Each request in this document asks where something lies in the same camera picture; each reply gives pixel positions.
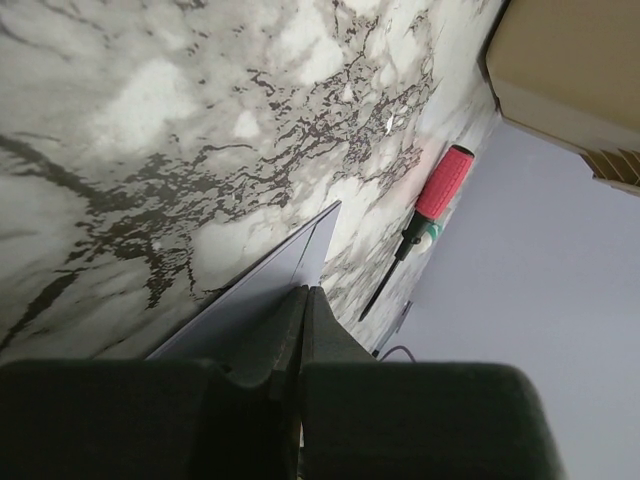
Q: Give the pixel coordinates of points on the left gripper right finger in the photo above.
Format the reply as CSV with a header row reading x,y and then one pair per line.
x,y
367,419

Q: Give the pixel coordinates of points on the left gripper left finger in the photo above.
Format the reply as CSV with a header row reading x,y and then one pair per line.
x,y
160,419

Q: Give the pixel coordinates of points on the grey envelope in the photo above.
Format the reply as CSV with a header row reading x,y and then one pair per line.
x,y
298,261

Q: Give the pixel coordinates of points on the green white glue stick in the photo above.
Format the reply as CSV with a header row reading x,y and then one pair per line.
x,y
429,237

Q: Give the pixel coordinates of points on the tan plastic tool case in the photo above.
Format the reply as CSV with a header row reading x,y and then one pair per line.
x,y
568,72

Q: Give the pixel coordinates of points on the red handled screwdriver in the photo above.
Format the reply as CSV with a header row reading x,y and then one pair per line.
x,y
439,190

